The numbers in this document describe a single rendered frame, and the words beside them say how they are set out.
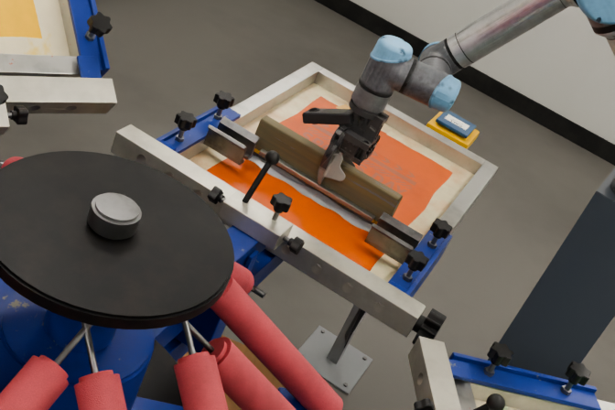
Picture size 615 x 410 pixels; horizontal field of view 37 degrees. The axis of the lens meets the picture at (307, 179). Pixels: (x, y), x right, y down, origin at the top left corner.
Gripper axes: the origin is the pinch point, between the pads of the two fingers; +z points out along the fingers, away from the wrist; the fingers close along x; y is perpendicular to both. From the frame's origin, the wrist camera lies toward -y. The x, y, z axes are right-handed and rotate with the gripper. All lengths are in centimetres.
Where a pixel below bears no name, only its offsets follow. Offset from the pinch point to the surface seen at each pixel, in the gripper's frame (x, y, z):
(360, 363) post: 75, 23, 99
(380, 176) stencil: 21.9, 8.2, 4.5
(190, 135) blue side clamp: -14.7, -26.4, 0.5
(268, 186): -8.1, -7.9, 4.9
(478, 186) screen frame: 36.5, 28.8, 0.4
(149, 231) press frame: -89, 4, -32
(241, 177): -10.7, -13.7, 5.0
